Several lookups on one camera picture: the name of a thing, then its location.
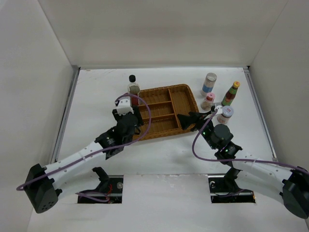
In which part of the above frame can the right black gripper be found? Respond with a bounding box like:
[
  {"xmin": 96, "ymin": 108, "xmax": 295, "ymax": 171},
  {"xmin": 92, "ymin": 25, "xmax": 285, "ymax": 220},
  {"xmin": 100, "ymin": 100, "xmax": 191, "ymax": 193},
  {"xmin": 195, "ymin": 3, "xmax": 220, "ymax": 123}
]
[{"xmin": 177, "ymin": 111, "xmax": 217, "ymax": 150}]

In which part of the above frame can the tall glass red-label bottle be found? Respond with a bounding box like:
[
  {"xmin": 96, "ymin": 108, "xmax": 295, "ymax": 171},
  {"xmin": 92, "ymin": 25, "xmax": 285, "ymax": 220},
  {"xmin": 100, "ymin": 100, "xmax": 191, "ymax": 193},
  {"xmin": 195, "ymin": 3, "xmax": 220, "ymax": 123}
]
[{"xmin": 127, "ymin": 75, "xmax": 140, "ymax": 106}]

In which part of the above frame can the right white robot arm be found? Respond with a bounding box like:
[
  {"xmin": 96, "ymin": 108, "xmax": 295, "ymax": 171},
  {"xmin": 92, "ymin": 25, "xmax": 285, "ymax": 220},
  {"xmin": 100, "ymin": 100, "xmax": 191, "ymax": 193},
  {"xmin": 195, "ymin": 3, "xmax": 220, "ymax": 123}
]
[{"xmin": 177, "ymin": 112, "xmax": 309, "ymax": 219}]

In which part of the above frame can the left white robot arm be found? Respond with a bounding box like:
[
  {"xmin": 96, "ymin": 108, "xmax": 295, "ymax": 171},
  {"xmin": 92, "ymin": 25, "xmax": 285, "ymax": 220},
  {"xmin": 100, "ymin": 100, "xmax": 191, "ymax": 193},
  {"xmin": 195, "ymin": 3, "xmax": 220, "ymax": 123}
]
[{"xmin": 21, "ymin": 106, "xmax": 144, "ymax": 214}]

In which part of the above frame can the pink-cap spice shaker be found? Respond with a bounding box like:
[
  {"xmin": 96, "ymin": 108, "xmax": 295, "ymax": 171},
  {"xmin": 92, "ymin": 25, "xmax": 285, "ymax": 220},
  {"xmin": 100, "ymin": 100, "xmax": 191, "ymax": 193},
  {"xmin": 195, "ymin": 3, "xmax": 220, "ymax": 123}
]
[{"xmin": 201, "ymin": 92, "xmax": 215, "ymax": 112}]

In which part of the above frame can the woven wicker divided basket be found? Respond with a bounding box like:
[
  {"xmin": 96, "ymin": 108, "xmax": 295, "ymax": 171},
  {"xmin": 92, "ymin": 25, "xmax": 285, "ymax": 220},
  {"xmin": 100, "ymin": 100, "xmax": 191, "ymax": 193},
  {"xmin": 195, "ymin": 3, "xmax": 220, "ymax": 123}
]
[{"xmin": 133, "ymin": 84, "xmax": 199, "ymax": 141}]

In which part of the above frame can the green sauce bottle yellow cap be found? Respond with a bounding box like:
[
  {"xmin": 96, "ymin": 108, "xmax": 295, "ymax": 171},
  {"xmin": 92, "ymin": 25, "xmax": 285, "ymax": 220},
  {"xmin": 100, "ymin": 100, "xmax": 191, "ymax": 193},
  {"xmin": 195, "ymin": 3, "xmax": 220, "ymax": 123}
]
[{"xmin": 221, "ymin": 81, "xmax": 240, "ymax": 106}]

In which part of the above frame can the blue-label silver-lid shaker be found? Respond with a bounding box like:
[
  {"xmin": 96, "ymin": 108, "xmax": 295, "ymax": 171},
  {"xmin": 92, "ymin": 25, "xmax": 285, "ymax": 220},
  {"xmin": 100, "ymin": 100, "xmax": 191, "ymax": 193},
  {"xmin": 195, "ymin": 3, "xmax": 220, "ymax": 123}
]
[{"xmin": 201, "ymin": 72, "xmax": 217, "ymax": 97}]

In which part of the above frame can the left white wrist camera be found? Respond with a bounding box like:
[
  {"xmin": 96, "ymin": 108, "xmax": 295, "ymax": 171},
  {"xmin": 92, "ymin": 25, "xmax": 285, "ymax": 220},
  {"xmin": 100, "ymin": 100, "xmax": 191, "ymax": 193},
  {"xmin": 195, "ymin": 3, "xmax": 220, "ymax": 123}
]
[{"xmin": 115, "ymin": 96, "xmax": 134, "ymax": 116}]

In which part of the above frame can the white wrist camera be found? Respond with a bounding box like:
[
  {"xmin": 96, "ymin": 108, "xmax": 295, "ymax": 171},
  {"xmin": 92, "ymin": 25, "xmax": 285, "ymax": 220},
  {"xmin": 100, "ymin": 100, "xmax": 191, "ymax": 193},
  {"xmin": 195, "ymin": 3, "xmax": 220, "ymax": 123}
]
[
  {"xmin": 211, "ymin": 102, "xmax": 223, "ymax": 115},
  {"xmin": 115, "ymin": 96, "xmax": 134, "ymax": 116}
]

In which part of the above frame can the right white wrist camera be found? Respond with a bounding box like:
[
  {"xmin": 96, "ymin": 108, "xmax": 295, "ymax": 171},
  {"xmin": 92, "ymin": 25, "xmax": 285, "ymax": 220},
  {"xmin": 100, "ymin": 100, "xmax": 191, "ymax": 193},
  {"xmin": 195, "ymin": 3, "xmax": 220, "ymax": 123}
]
[{"xmin": 211, "ymin": 102, "xmax": 223, "ymax": 115}]

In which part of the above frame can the aluminium table edge frame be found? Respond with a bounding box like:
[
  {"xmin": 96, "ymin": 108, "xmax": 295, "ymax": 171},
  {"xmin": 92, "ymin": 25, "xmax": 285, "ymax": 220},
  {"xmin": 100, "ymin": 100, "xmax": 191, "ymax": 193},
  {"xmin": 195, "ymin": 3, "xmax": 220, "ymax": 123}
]
[{"xmin": 51, "ymin": 67, "xmax": 277, "ymax": 174}]

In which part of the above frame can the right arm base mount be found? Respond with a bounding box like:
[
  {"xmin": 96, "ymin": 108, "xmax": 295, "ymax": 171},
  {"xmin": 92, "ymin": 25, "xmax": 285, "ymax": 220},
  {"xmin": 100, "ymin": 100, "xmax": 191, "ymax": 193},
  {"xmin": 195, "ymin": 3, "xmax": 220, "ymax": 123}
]
[{"xmin": 208, "ymin": 168, "xmax": 255, "ymax": 203}]

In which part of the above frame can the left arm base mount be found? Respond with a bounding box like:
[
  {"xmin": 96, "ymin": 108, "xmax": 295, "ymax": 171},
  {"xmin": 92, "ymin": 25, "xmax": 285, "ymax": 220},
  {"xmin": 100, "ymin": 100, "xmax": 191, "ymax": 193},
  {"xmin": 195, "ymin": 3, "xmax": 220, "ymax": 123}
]
[{"xmin": 77, "ymin": 167, "xmax": 124, "ymax": 204}]

